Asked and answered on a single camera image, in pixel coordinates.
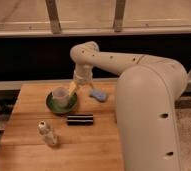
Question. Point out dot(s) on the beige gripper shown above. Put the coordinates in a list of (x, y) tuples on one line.
[(82, 75)]

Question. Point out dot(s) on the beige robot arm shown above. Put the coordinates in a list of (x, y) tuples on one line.
[(145, 95)]

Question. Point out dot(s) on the translucent plastic cup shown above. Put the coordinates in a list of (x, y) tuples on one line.
[(61, 95)]

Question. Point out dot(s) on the green plate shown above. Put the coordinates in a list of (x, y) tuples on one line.
[(55, 108)]

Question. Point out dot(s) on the black rectangular block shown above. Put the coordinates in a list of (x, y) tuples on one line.
[(80, 119)]

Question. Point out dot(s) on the left metal window post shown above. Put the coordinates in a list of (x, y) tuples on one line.
[(53, 16)]

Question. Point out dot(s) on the metal window post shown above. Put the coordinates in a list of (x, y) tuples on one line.
[(53, 16), (119, 15)]

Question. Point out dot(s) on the right metal window post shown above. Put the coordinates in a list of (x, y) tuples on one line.
[(119, 15)]

